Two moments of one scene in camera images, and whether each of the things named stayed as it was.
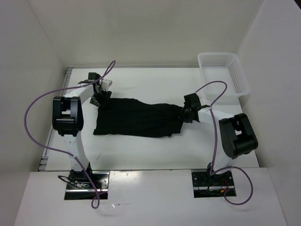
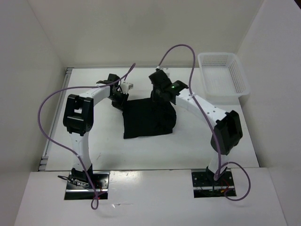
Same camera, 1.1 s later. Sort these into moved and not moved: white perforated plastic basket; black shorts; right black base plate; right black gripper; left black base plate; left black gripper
Moved: left black gripper; right black gripper; black shorts
Not moved: white perforated plastic basket; right black base plate; left black base plate
